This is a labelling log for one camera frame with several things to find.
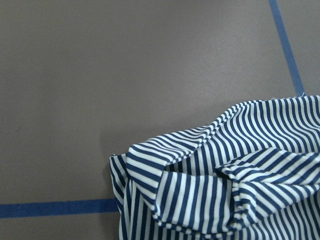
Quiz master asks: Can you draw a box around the brown paper table cover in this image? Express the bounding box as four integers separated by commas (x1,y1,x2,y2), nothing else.
0,0,320,240

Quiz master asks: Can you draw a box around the striped polo shirt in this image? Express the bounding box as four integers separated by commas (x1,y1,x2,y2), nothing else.
110,95,320,240

